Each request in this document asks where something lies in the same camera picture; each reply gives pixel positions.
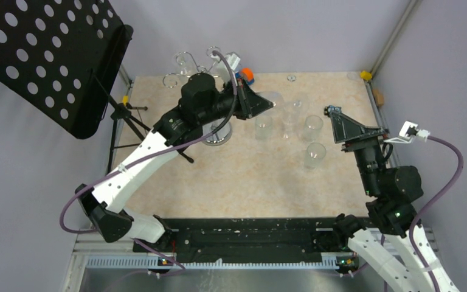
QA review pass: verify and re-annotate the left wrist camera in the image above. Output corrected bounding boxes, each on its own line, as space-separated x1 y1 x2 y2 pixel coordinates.
224 52 242 74

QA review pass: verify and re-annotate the orange blue toy car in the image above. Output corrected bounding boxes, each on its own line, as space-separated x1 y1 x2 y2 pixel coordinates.
235 68 255 85

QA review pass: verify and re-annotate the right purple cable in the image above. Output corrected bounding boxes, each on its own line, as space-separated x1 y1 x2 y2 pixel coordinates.
409 134 465 292

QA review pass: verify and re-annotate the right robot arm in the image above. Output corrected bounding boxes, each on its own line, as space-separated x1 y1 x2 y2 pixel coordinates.
324 106 457 291

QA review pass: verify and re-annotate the small wooden block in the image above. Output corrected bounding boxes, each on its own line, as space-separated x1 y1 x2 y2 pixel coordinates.
372 88 385 107

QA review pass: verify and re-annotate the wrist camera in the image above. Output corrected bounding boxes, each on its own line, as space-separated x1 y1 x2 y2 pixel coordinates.
224 52 242 74
384 121 431 144

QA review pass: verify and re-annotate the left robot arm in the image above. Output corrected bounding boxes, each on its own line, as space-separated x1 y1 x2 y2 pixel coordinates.
76 73 274 252

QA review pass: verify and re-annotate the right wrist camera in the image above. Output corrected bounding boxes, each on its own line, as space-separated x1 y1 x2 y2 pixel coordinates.
384 121 431 144

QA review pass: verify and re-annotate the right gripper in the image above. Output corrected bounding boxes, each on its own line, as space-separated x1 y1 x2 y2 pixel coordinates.
328 109 388 195

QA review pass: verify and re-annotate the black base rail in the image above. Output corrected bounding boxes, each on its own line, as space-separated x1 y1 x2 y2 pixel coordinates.
133 217 361 274

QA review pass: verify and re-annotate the chrome wine glass rack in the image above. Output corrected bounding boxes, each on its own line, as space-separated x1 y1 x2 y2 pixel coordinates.
162 46 240 146

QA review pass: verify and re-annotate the wine glass removed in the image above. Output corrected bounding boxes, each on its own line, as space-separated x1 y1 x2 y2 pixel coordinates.
255 116 274 141
302 115 323 142
282 102 301 139

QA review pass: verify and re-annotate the black perforated music stand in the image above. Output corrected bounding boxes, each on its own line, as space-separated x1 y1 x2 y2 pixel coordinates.
0 0 195 174

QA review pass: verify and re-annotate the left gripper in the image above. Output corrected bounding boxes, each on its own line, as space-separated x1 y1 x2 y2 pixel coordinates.
199 77 274 125

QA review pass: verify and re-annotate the yellow corner piece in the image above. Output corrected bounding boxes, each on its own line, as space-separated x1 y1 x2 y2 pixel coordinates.
359 71 373 81

